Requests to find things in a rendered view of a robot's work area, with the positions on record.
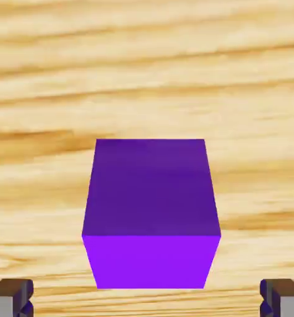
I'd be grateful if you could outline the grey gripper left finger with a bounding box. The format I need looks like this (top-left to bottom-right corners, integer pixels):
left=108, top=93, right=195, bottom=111
left=0, top=279, right=35, bottom=317

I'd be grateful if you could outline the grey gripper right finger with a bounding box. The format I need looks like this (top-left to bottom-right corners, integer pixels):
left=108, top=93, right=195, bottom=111
left=259, top=279, right=294, bottom=317

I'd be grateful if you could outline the small purple cube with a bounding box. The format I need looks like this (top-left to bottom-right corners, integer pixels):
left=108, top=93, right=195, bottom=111
left=81, top=138, right=222, bottom=290

